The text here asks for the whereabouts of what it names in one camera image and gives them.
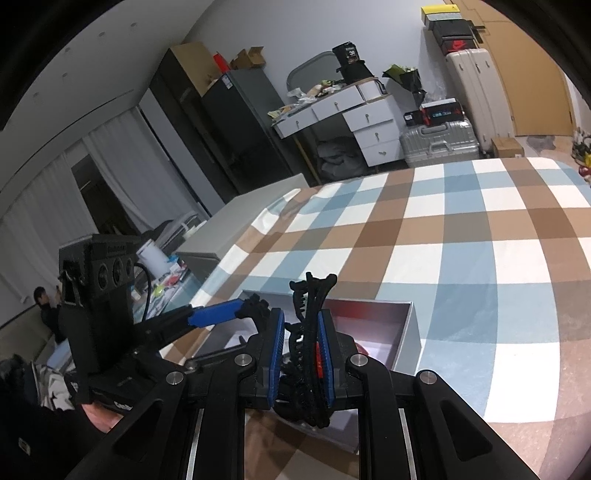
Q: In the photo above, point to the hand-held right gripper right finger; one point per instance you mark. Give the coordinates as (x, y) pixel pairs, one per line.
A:
(325, 355)

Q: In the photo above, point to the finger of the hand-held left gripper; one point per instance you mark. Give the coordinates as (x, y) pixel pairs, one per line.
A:
(214, 314)

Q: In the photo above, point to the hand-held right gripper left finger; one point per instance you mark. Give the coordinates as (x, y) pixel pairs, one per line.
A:
(276, 350)

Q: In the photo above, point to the black hair claw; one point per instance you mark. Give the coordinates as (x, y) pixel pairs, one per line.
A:
(304, 323)

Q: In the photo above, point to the grey jewelry box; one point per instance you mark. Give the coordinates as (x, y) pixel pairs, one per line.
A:
(406, 341)

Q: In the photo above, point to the person's left forearm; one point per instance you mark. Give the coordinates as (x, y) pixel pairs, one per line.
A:
(46, 447)

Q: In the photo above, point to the person's left hand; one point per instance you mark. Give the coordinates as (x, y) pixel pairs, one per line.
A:
(104, 420)

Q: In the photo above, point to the cluttered glass table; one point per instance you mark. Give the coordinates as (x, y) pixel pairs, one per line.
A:
(171, 286)

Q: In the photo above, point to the white canister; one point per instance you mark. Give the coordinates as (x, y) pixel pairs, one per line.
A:
(153, 256)

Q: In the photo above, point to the grey nightstand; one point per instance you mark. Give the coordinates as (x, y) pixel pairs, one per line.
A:
(221, 235)

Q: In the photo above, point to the grey white patterned cloth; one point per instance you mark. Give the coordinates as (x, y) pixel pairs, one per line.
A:
(51, 385)

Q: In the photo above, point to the white curtains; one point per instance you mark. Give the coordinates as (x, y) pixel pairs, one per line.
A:
(120, 157)

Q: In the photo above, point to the plaid blanket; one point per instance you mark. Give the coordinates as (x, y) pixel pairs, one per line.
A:
(461, 258)

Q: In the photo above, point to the dark wardrobe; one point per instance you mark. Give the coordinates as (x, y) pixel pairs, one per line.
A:
(184, 129)

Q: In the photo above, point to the dark grey fridge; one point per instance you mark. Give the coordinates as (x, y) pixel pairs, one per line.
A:
(249, 129)

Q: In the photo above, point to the grey clothes pile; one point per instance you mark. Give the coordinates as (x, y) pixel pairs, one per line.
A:
(339, 159)

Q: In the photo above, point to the desk clutter pile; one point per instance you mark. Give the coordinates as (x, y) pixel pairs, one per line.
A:
(304, 99)

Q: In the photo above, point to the white desk with drawers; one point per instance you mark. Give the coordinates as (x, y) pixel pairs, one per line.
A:
(369, 120)

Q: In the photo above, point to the silver suitcase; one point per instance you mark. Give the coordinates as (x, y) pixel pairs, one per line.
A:
(438, 143)

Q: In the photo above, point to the large cardboard box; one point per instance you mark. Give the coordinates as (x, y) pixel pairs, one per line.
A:
(194, 64)

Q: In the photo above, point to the small black box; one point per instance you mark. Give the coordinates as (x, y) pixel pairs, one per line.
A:
(413, 118)

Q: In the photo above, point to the open cardboard boxes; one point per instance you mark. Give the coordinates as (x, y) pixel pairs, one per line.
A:
(249, 57)

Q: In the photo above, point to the grey rounded mirror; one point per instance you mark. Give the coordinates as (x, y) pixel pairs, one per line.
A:
(307, 69)

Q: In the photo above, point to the black box with red stripe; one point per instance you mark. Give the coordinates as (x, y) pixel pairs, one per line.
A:
(441, 111)

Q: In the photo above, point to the black wrapped bouquet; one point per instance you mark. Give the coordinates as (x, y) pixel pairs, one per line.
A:
(406, 81)

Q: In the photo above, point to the black bag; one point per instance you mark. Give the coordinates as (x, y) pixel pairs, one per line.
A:
(353, 62)

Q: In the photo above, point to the white suitcase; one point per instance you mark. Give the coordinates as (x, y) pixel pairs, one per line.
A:
(475, 97)

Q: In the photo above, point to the grey floor mat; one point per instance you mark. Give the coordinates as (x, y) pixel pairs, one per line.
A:
(547, 145)

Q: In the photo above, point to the pile of shoes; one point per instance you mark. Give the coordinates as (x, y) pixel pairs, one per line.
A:
(581, 154)

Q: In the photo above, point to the black red shoe box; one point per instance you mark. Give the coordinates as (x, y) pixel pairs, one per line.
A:
(459, 46)

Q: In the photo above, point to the wooden door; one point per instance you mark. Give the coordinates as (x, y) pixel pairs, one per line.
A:
(531, 83)

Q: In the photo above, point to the yellow shoe box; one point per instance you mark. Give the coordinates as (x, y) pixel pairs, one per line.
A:
(438, 11)

